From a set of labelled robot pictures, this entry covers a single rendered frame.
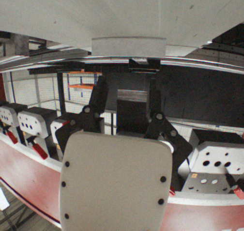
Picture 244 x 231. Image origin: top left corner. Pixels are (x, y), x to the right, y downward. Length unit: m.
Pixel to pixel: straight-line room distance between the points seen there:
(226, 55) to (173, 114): 0.47
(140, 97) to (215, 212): 0.47
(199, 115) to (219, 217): 0.58
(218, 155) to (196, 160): 0.05
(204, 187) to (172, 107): 0.55
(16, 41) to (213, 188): 0.77
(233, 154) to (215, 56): 0.38
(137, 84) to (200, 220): 0.76
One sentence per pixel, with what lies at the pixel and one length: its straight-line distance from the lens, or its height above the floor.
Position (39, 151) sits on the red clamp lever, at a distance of 0.45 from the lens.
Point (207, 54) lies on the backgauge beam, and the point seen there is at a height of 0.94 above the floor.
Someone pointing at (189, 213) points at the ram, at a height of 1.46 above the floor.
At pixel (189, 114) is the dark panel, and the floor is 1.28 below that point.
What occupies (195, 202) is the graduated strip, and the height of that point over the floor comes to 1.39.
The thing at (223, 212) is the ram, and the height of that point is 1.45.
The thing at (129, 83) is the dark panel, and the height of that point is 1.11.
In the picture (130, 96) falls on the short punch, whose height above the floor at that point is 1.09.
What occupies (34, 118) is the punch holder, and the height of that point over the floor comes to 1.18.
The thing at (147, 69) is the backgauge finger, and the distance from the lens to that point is 0.45.
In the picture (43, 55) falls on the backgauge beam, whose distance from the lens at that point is 0.81.
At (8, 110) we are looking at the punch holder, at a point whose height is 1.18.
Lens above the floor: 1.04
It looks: 17 degrees up
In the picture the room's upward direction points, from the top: 178 degrees counter-clockwise
